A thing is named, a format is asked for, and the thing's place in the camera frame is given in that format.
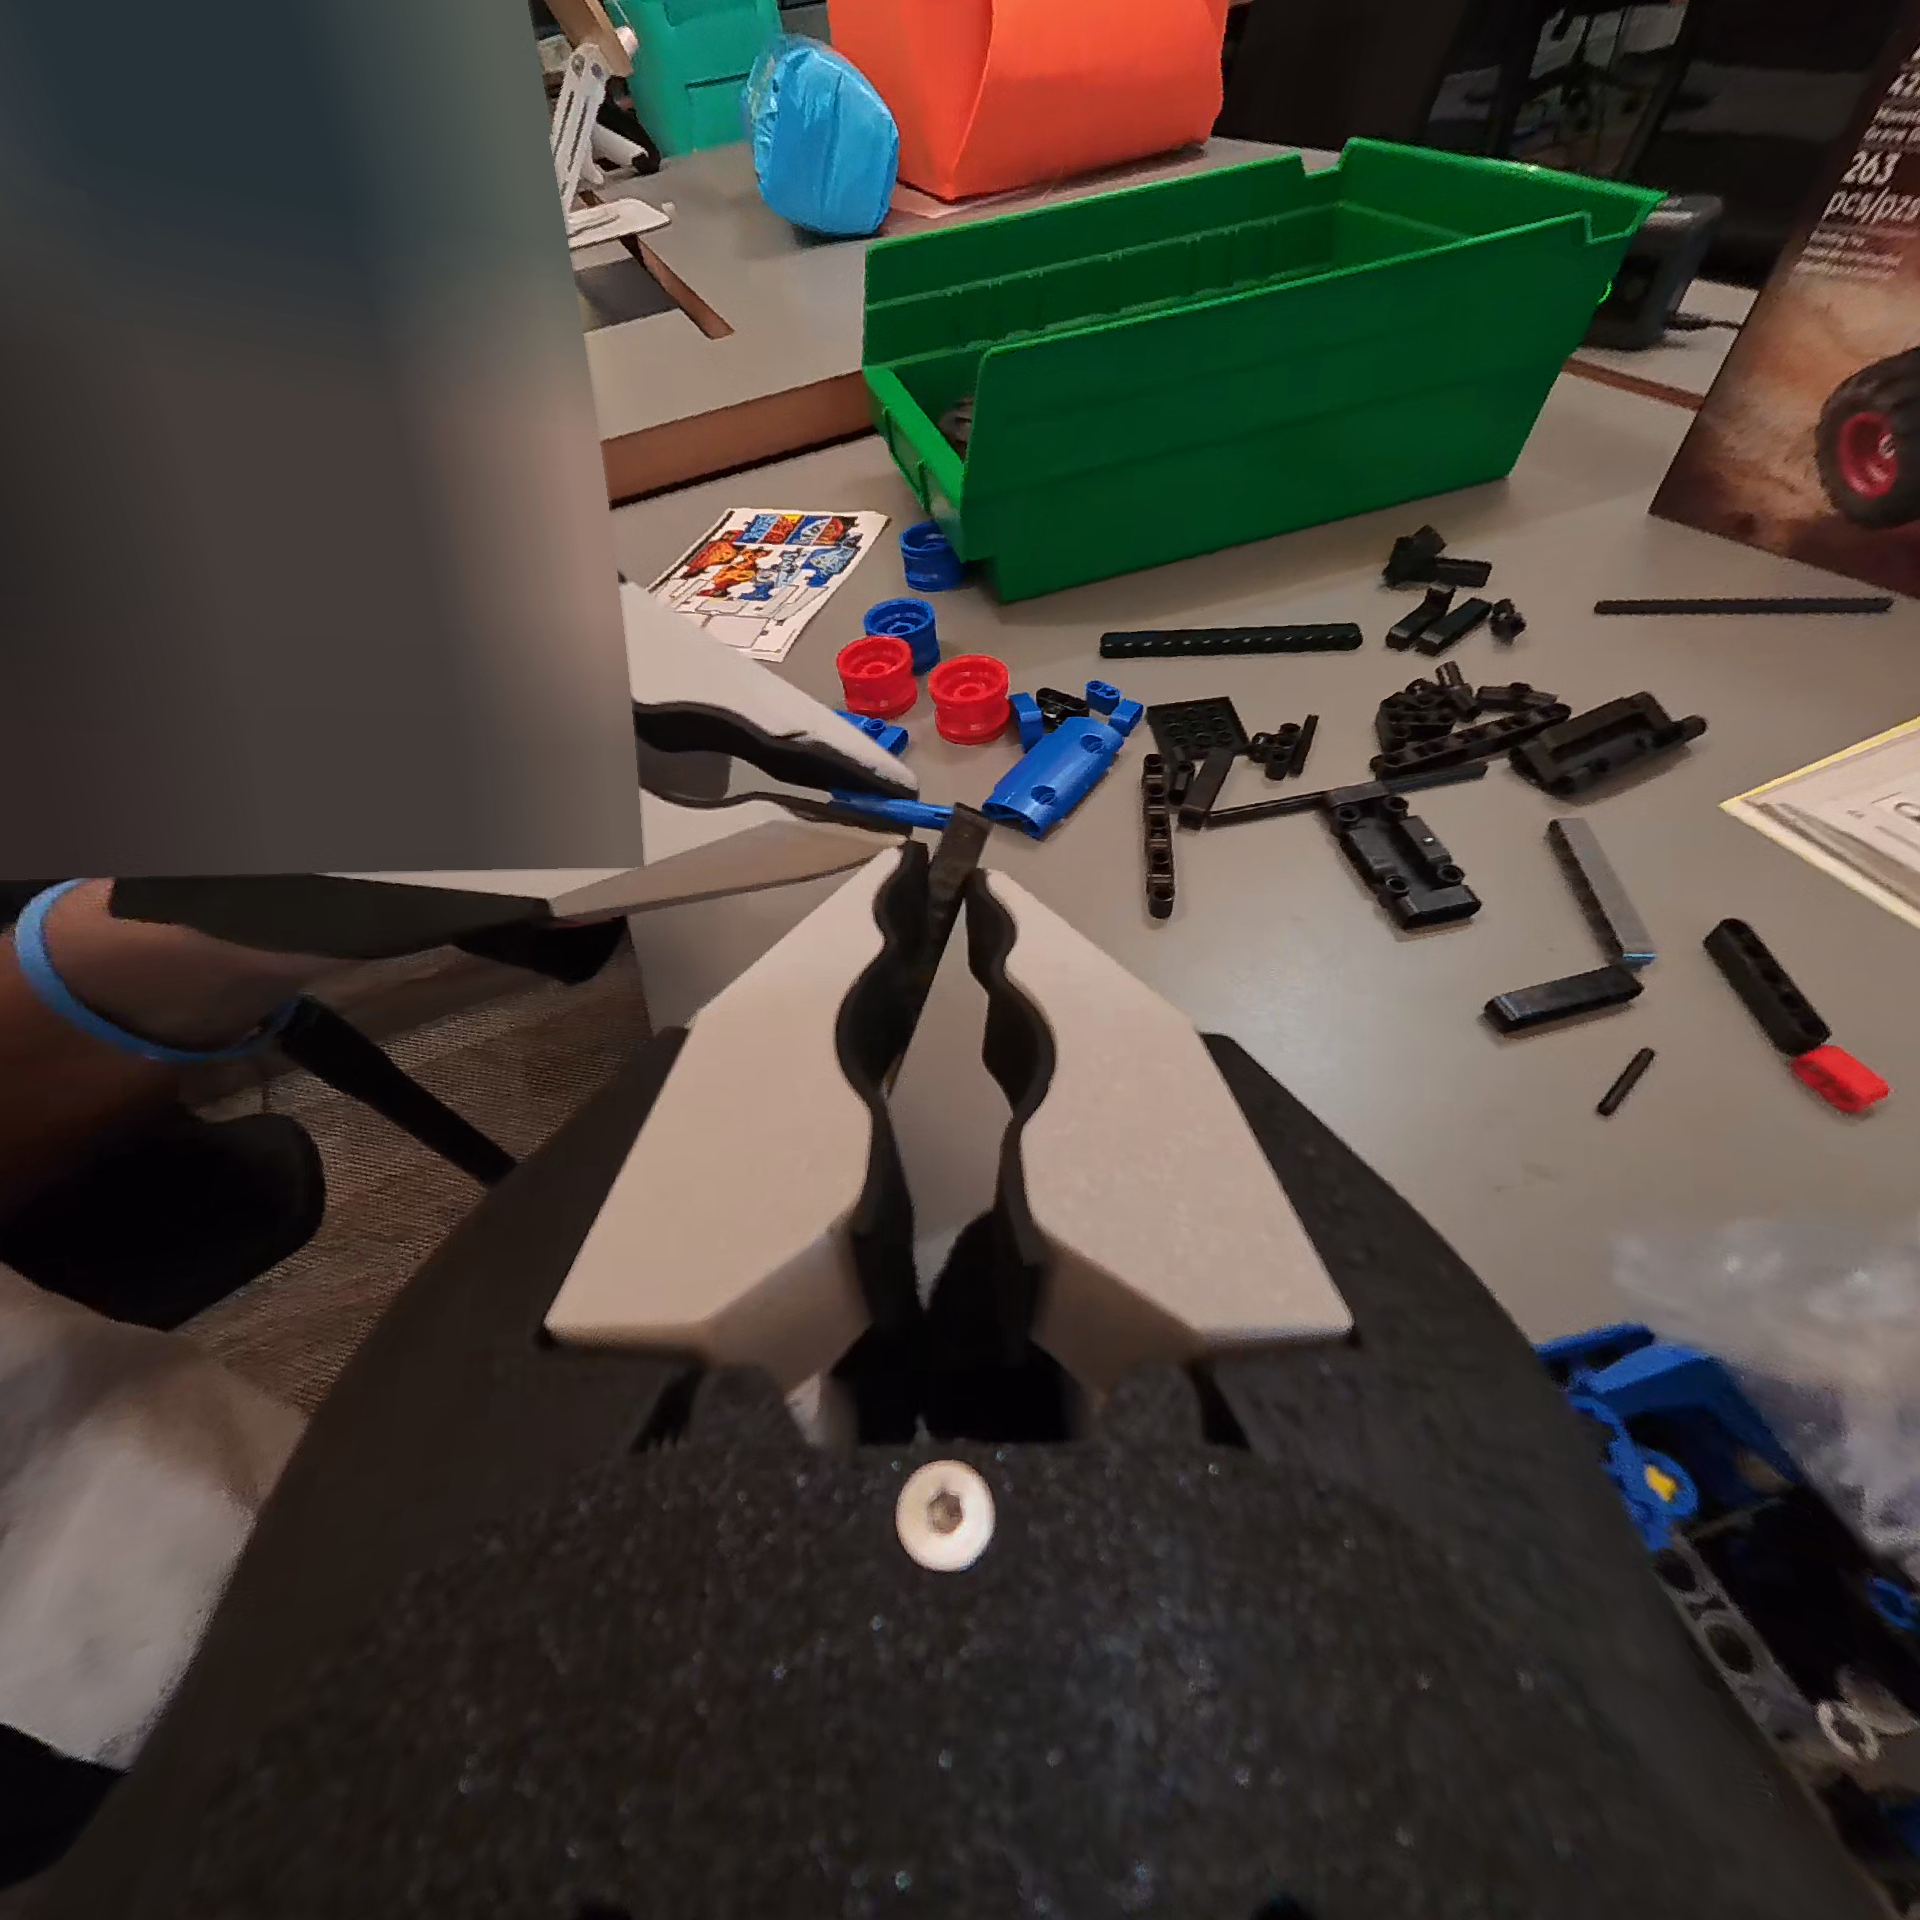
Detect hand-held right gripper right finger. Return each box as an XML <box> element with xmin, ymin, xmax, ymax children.
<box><xmin>929</xmin><ymin>866</ymin><xmax>1357</xmax><ymax>1442</ymax></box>

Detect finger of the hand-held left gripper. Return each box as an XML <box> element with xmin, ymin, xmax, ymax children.
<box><xmin>545</xmin><ymin>819</ymin><xmax>912</xmax><ymax>929</ymax></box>
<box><xmin>618</xmin><ymin>580</ymin><xmax>922</xmax><ymax>813</ymax></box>

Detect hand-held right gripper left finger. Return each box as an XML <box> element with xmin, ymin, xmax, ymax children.
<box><xmin>545</xmin><ymin>839</ymin><xmax>931</xmax><ymax>1449</ymax></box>

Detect person's left forearm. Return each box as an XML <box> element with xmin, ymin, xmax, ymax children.
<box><xmin>0</xmin><ymin>885</ymin><xmax>300</xmax><ymax>1209</ymax></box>

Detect red lego wheel hub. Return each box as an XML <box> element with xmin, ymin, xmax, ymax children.
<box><xmin>834</xmin><ymin>632</ymin><xmax>922</xmax><ymax>720</ymax></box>
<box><xmin>925</xmin><ymin>652</ymin><xmax>1015</xmax><ymax>745</ymax></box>

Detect blue curved lego panel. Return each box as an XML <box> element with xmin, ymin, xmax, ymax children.
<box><xmin>981</xmin><ymin>713</ymin><xmax>1123</xmax><ymax>840</ymax></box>

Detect black L-shaped lego beam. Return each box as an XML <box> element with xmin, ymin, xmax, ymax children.
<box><xmin>1484</xmin><ymin>816</ymin><xmax>1659</xmax><ymax>1036</ymax></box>

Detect long black lego beam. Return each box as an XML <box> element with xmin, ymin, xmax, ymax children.
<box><xmin>1098</xmin><ymin>621</ymin><xmax>1364</xmax><ymax>660</ymax></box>

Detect blue lego vehicle assembly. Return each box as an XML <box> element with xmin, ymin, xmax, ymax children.
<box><xmin>1535</xmin><ymin>1318</ymin><xmax>1920</xmax><ymax>1783</ymax></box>

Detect pile of black lego pieces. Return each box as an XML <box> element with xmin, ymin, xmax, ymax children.
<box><xmin>1136</xmin><ymin>525</ymin><xmax>1709</xmax><ymax>932</ymax></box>

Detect short black lego beam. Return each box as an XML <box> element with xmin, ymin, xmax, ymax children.
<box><xmin>1704</xmin><ymin>917</ymin><xmax>1837</xmax><ymax>1059</ymax></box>

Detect small red lego piece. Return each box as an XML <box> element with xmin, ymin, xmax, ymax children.
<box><xmin>1789</xmin><ymin>1044</ymin><xmax>1894</xmax><ymax>1118</ymax></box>

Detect lego set box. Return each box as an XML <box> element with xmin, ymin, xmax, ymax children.
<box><xmin>1648</xmin><ymin>0</ymin><xmax>1920</xmax><ymax>566</ymax></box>

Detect sticker sheet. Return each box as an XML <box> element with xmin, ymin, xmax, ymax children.
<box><xmin>646</xmin><ymin>505</ymin><xmax>892</xmax><ymax>661</ymax></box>

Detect black table leg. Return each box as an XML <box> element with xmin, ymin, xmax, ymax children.
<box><xmin>282</xmin><ymin>995</ymin><xmax>520</xmax><ymax>1187</ymax></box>

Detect blue wristband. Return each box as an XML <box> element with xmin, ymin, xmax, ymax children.
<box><xmin>11</xmin><ymin>879</ymin><xmax>303</xmax><ymax>1066</ymax></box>

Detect black chair seat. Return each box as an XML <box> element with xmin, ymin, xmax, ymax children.
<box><xmin>0</xmin><ymin>1108</ymin><xmax>331</xmax><ymax>1332</ymax></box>

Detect blue crumpled bag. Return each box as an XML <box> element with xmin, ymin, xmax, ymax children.
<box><xmin>743</xmin><ymin>31</ymin><xmax>903</xmax><ymax>240</ymax></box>

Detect white folding stand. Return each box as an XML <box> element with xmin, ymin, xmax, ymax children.
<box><xmin>548</xmin><ymin>35</ymin><xmax>673</xmax><ymax>245</ymax></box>

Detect green plastic bin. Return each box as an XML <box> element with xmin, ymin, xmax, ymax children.
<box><xmin>863</xmin><ymin>138</ymin><xmax>1672</xmax><ymax>606</ymax></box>

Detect teal container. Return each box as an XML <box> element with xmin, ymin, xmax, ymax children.
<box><xmin>608</xmin><ymin>0</ymin><xmax>785</xmax><ymax>161</ymax></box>

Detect person's white pants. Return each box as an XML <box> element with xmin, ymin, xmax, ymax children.
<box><xmin>0</xmin><ymin>1258</ymin><xmax>321</xmax><ymax>1774</ymax></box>

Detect clear plastic bag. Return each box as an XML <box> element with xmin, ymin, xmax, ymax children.
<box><xmin>1612</xmin><ymin>1212</ymin><xmax>1920</xmax><ymax>1584</ymax></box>

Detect instruction booklet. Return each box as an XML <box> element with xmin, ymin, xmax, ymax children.
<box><xmin>1722</xmin><ymin>713</ymin><xmax>1920</xmax><ymax>936</ymax></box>

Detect black electronic device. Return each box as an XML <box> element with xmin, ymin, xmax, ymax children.
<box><xmin>1596</xmin><ymin>190</ymin><xmax>1730</xmax><ymax>350</ymax></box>

